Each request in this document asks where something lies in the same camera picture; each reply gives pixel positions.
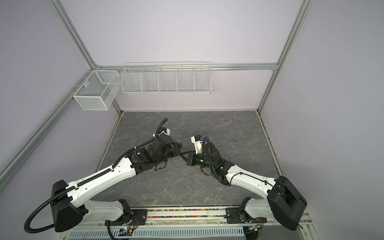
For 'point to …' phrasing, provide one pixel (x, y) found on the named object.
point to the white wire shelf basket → (166, 78)
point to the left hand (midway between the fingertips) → (181, 148)
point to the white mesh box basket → (97, 92)
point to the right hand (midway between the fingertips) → (180, 156)
